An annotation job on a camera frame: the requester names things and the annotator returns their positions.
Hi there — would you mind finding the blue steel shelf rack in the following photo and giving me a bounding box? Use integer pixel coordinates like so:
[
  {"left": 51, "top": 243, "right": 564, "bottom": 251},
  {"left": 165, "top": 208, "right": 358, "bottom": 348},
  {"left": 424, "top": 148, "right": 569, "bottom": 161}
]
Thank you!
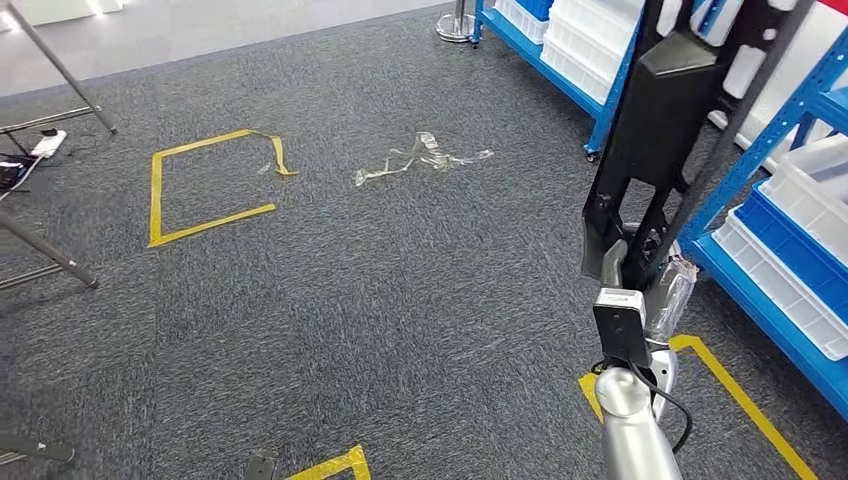
[
  {"left": 471, "top": 0, "right": 645, "bottom": 162},
  {"left": 678, "top": 26, "right": 848, "bottom": 422}
]

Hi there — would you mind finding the small black device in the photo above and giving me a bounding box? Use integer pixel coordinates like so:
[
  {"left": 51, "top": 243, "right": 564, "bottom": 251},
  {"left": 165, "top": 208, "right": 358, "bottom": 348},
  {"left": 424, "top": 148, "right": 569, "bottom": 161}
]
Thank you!
[{"left": 0, "top": 154, "right": 29, "bottom": 191}]

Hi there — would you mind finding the white plastic lattice crate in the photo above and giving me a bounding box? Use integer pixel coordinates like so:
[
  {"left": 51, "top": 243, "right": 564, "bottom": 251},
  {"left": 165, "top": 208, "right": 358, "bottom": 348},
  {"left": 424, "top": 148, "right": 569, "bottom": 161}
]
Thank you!
[
  {"left": 539, "top": 39, "right": 621, "bottom": 106},
  {"left": 493, "top": 0, "right": 551, "bottom": 46},
  {"left": 553, "top": 0, "right": 644, "bottom": 54},
  {"left": 544, "top": 16, "right": 634, "bottom": 81},
  {"left": 710, "top": 208, "right": 848, "bottom": 364},
  {"left": 758, "top": 132, "right": 848, "bottom": 266}
]

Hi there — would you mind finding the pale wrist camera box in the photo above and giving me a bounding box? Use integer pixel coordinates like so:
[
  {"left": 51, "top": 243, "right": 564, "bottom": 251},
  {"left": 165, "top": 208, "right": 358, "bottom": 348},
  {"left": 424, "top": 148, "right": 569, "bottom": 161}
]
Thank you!
[{"left": 591, "top": 286, "right": 649, "bottom": 370}]

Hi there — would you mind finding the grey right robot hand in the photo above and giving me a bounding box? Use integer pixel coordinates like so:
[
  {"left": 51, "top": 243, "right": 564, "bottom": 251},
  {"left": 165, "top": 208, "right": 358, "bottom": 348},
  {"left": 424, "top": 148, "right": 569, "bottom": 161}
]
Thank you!
[{"left": 599, "top": 225, "right": 700, "bottom": 344}]

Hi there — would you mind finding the clear crumpled tape strip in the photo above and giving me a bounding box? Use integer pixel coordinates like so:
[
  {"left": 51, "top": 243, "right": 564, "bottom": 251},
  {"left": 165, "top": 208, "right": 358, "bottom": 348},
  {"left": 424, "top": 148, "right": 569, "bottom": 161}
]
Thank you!
[{"left": 352, "top": 131, "right": 496, "bottom": 189}]

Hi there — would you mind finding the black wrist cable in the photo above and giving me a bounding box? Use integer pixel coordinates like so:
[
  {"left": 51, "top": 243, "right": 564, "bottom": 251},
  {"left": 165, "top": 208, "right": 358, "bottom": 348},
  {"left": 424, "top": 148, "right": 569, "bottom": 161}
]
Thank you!
[{"left": 599, "top": 357, "right": 694, "bottom": 456}]

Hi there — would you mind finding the white power strip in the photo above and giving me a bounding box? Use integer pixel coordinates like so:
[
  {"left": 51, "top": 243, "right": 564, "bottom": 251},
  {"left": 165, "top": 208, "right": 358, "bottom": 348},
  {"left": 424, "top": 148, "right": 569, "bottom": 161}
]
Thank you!
[{"left": 29, "top": 129, "right": 69, "bottom": 160}]

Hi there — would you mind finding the grey steel table leg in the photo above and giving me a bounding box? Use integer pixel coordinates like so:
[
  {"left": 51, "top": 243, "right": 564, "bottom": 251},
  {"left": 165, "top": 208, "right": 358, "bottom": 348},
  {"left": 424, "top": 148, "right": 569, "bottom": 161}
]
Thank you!
[{"left": 0, "top": 432, "right": 76, "bottom": 466}]

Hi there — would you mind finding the long black plastic part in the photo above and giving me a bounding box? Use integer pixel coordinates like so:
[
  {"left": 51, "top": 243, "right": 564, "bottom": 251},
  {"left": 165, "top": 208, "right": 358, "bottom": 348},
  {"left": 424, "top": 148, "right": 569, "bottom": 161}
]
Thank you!
[{"left": 580, "top": 0, "right": 817, "bottom": 293}]

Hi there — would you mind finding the chrome stanchion base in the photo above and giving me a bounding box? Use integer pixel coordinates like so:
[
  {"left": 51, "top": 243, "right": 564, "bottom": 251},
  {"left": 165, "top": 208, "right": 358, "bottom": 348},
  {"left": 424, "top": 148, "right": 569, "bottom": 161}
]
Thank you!
[{"left": 435, "top": 0, "right": 478, "bottom": 45}]

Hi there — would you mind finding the grey steel table frame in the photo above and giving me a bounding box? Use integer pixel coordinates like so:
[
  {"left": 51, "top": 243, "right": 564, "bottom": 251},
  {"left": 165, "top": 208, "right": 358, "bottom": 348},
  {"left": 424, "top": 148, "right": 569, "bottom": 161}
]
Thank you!
[
  {"left": 0, "top": 208, "right": 101, "bottom": 291},
  {"left": 0, "top": 0, "right": 119, "bottom": 138}
]

